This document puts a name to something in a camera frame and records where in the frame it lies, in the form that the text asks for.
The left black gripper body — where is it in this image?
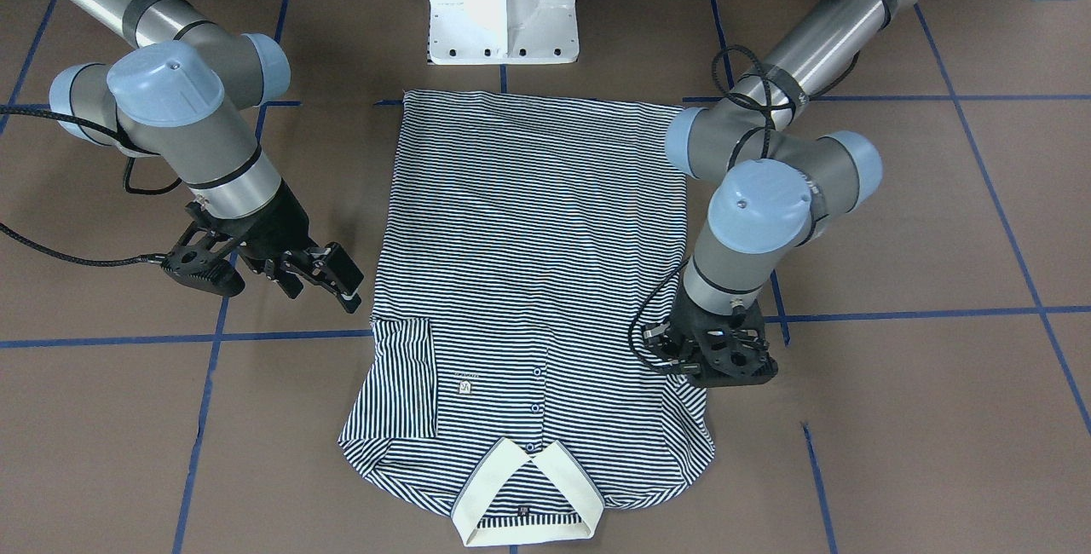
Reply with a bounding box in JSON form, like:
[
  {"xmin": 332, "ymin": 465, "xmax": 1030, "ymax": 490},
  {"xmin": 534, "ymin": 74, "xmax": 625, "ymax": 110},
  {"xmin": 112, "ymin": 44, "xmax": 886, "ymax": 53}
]
[{"xmin": 672, "ymin": 287, "xmax": 766, "ymax": 356}]

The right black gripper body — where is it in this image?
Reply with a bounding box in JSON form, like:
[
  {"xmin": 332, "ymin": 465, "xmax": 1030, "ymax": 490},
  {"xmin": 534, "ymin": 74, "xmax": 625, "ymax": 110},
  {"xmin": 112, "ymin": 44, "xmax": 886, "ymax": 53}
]
[{"xmin": 223, "ymin": 182, "xmax": 315, "ymax": 269}]

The blue white striped polo shirt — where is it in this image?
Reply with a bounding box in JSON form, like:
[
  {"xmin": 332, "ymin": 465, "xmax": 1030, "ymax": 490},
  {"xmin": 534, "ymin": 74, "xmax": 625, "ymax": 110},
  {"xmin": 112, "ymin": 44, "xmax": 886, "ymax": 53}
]
[{"xmin": 338, "ymin": 91, "xmax": 714, "ymax": 547}]

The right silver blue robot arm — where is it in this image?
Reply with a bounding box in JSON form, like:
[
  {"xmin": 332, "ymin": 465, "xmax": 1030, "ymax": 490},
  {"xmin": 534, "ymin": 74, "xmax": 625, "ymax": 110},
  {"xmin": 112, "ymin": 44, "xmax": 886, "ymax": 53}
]
[{"xmin": 46, "ymin": 0, "xmax": 363, "ymax": 313}]

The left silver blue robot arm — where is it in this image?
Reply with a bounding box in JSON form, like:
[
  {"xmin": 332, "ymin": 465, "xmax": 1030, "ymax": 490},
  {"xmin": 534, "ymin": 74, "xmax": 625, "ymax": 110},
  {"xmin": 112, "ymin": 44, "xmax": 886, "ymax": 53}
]
[{"xmin": 640, "ymin": 0, "xmax": 1088, "ymax": 374}]

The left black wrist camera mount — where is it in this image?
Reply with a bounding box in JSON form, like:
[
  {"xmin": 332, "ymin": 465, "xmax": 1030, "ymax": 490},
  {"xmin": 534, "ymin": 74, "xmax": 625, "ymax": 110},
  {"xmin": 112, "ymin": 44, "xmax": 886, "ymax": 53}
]
[{"xmin": 640, "ymin": 317, "xmax": 779, "ymax": 389}]

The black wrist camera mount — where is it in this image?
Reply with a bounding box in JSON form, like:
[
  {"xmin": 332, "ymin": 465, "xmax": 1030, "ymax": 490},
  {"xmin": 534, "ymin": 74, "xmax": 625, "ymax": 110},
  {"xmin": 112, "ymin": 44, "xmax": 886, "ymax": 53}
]
[
  {"xmin": 640, "ymin": 317, "xmax": 779, "ymax": 389},
  {"xmin": 159, "ymin": 201, "xmax": 245, "ymax": 297}
]

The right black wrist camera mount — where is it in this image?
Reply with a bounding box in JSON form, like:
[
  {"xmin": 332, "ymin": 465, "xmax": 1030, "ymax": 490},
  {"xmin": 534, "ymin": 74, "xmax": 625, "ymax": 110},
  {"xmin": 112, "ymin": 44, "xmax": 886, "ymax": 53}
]
[{"xmin": 159, "ymin": 201, "xmax": 245, "ymax": 297}]

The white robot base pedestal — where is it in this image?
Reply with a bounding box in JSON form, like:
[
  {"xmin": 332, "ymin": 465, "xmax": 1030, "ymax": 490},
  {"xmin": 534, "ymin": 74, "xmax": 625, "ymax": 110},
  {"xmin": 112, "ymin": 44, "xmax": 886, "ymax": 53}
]
[{"xmin": 425, "ymin": 0, "xmax": 580, "ymax": 67}]

